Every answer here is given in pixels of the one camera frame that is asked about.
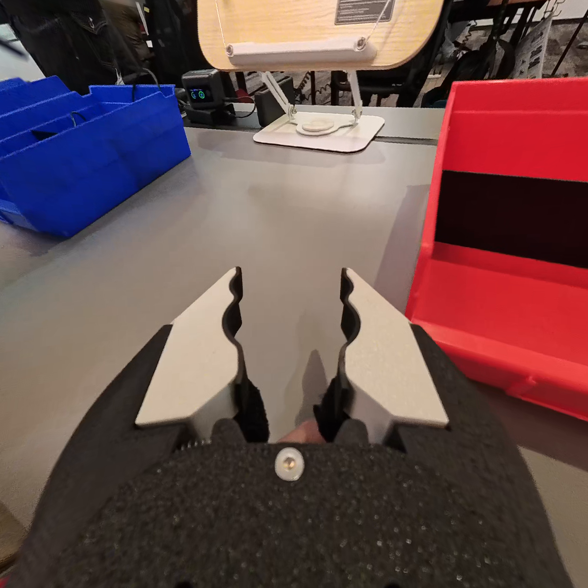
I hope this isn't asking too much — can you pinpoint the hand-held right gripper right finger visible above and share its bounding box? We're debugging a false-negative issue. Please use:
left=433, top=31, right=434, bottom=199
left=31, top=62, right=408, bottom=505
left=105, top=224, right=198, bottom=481
left=315, top=267, right=449, bottom=444

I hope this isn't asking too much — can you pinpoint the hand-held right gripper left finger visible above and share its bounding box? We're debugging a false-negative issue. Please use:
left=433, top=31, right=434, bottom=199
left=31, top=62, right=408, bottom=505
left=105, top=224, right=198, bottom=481
left=134, top=266, right=270, bottom=444

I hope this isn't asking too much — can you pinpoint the red plastic bin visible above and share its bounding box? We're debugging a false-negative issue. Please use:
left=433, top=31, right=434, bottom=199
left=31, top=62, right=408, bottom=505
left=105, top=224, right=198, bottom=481
left=404, top=76, right=588, bottom=422

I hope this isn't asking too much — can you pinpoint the blue plastic bin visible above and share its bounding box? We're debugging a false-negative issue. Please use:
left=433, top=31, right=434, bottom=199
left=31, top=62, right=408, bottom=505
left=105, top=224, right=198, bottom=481
left=0, top=76, right=191, bottom=239

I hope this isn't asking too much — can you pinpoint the black hub cable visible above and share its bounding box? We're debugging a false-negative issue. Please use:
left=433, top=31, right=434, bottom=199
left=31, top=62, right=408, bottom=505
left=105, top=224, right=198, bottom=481
left=132, top=68, right=160, bottom=99

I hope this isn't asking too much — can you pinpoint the grey desk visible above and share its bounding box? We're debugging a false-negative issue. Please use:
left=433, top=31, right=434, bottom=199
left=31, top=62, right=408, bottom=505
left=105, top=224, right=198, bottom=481
left=0, top=106, right=588, bottom=588

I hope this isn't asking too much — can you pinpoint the person's right hand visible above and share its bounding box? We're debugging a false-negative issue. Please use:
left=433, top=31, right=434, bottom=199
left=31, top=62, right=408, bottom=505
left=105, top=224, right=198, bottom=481
left=278, top=421, right=325, bottom=444

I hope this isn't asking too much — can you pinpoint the black adapter box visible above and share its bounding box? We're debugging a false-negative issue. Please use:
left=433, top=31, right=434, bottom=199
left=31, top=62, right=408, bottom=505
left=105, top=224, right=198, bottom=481
left=254, top=76, right=296, bottom=128

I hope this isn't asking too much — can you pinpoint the black power station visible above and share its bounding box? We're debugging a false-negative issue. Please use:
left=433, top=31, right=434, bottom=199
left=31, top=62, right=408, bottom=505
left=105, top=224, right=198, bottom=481
left=181, top=69, right=236, bottom=128

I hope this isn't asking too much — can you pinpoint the dark cloth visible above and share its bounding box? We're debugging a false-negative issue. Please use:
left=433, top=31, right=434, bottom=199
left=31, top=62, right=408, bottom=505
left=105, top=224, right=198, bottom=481
left=9, top=0, right=138, bottom=92

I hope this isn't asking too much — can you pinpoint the white printed sign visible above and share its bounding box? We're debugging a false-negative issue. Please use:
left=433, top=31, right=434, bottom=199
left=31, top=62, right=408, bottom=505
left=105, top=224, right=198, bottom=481
left=514, top=14, right=552, bottom=80

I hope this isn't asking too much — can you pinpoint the wooden laptop stand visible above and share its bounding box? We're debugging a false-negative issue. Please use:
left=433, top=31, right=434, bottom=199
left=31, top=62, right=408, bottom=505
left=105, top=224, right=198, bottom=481
left=197, top=0, right=445, bottom=154

